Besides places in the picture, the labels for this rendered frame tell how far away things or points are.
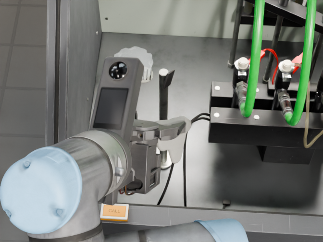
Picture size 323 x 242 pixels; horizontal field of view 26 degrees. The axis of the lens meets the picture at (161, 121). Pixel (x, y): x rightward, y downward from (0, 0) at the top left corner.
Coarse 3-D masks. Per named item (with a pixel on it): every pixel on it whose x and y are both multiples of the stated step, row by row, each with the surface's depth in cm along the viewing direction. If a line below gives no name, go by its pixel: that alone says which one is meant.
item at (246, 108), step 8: (256, 0) 100; (264, 0) 100; (256, 8) 100; (256, 16) 100; (256, 24) 100; (256, 32) 100; (256, 40) 100; (256, 48) 101; (256, 56) 101; (256, 64) 102; (256, 72) 102; (248, 80) 103; (256, 80) 103; (248, 88) 104; (256, 88) 104; (248, 96) 105; (248, 104) 106; (248, 112) 108
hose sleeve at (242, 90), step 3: (240, 87) 122; (243, 87) 122; (246, 87) 123; (237, 90) 122; (240, 90) 121; (243, 90) 121; (246, 90) 121; (237, 93) 122; (240, 93) 120; (243, 93) 120; (246, 93) 120; (240, 96) 119; (243, 96) 118; (240, 99) 118; (243, 99) 117; (240, 102) 117; (243, 102) 116
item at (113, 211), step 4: (104, 208) 129; (108, 208) 129; (112, 208) 129; (116, 208) 129; (120, 208) 129; (124, 208) 129; (128, 208) 130; (104, 212) 129; (108, 212) 129; (112, 212) 129; (116, 212) 129; (120, 212) 129; (124, 212) 129; (112, 216) 128; (116, 216) 128; (120, 216) 128; (124, 216) 128; (112, 220) 129; (116, 220) 129; (120, 220) 129; (124, 220) 129
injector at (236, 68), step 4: (236, 60) 128; (236, 64) 128; (248, 64) 128; (236, 68) 128; (248, 68) 128; (236, 72) 128; (248, 72) 129; (236, 76) 129; (236, 80) 130; (240, 80) 130; (244, 80) 130; (236, 92) 130; (236, 96) 135; (232, 100) 138; (236, 100) 137; (232, 104) 139; (236, 104) 138; (236, 108) 139
